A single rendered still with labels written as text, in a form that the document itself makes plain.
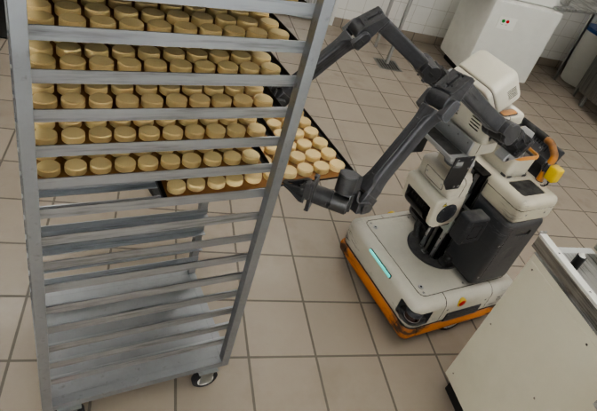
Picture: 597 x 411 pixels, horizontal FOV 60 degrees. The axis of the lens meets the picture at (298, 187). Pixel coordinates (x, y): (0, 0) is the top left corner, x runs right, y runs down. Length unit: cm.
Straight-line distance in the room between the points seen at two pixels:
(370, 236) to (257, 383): 89
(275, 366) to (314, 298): 44
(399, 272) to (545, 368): 79
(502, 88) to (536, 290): 72
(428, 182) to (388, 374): 86
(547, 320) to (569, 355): 13
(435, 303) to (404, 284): 16
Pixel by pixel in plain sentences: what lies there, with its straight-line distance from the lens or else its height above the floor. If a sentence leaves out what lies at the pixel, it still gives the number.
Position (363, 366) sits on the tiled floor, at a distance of 241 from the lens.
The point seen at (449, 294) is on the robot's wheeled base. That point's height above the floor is 28.
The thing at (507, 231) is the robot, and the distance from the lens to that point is 238.
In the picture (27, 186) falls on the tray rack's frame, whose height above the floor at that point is 107.
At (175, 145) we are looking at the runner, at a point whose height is 114.
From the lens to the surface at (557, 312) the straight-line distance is 193.
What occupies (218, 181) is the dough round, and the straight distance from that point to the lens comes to 145.
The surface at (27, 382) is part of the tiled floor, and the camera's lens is 220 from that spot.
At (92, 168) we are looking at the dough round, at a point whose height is 106.
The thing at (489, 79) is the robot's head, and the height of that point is 126.
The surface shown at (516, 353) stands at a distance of 209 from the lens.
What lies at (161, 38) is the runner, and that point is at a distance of 113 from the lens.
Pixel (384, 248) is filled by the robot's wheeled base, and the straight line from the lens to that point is 254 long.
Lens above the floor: 186
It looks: 36 degrees down
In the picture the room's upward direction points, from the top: 18 degrees clockwise
